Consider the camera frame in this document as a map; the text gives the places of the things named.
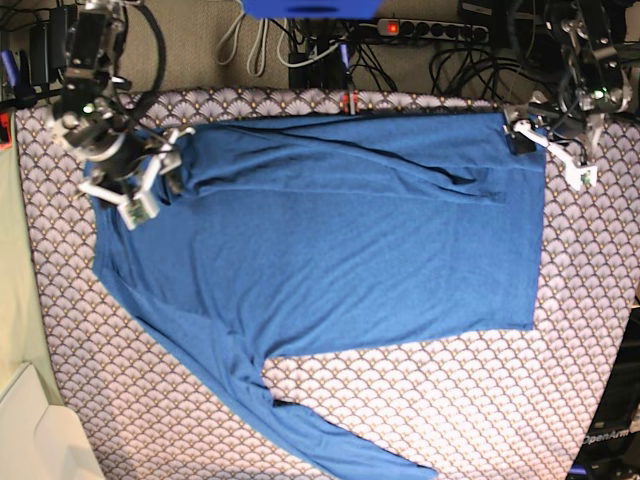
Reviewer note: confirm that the fan-patterned table cloth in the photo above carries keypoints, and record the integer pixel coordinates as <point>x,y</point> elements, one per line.
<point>489,405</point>

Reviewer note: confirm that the black power strip red switch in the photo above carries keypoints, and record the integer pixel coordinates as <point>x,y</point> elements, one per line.
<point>432,30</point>

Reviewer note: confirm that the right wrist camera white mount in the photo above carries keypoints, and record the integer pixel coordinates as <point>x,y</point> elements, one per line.
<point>143,206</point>

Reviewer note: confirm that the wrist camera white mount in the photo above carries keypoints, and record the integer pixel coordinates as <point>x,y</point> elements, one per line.
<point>576,176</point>
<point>143,206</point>

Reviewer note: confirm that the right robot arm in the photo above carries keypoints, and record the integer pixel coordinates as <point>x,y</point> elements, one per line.
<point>93,50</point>

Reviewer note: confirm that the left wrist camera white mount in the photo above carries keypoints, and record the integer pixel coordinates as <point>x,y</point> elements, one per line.
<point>576,176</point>

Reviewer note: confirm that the blue handled clamp left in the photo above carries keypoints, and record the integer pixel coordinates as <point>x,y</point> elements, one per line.
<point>24,94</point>

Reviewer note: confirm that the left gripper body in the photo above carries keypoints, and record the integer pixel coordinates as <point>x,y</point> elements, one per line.
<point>565,126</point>

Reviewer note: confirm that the black power adapter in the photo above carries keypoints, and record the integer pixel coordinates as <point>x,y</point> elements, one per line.
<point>47,45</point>

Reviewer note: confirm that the red black table clamp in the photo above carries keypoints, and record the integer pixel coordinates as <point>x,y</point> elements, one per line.
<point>351,95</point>

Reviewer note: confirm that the blue long-sleeve T-shirt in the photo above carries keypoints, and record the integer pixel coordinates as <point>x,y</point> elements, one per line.
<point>295,236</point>

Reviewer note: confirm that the white plastic bin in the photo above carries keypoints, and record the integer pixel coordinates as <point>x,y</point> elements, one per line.
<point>40,440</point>

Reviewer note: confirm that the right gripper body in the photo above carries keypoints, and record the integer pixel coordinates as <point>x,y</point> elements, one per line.
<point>111,144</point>

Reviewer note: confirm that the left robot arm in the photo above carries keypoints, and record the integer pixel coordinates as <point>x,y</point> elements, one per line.
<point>585,50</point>

